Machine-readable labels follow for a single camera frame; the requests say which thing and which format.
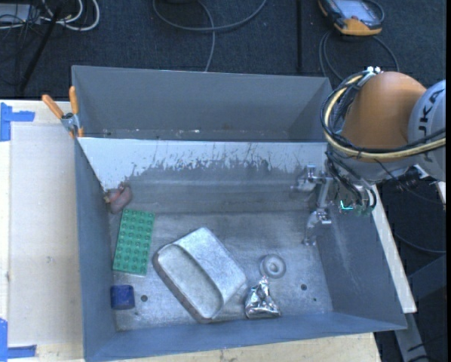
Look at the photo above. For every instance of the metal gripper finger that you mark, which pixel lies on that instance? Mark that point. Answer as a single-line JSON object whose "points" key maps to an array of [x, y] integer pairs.
{"points": [[318, 221], [311, 175]]}

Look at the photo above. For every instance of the grey round disc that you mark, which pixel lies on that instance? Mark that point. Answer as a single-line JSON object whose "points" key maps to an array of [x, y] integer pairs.
{"points": [[272, 266]]}

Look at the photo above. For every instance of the grey metal bin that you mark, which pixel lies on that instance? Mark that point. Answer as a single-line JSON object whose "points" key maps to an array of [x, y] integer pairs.
{"points": [[218, 187]]}

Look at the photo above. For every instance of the crumpled silver foil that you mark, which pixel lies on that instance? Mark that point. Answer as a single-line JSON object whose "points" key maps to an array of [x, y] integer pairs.
{"points": [[261, 302]]}

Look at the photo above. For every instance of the silver metal tray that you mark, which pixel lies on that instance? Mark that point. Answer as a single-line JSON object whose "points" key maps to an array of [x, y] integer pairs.
{"points": [[201, 273]]}

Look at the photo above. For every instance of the green studded flat block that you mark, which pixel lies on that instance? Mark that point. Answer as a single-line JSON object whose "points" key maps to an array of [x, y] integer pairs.
{"points": [[134, 241]]}

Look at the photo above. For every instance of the pink toy food piece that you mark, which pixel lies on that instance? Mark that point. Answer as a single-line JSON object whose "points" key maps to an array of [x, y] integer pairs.
{"points": [[119, 198]]}

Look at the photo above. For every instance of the blue cylinder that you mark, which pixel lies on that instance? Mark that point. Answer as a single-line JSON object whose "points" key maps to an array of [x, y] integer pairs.
{"points": [[122, 297]]}

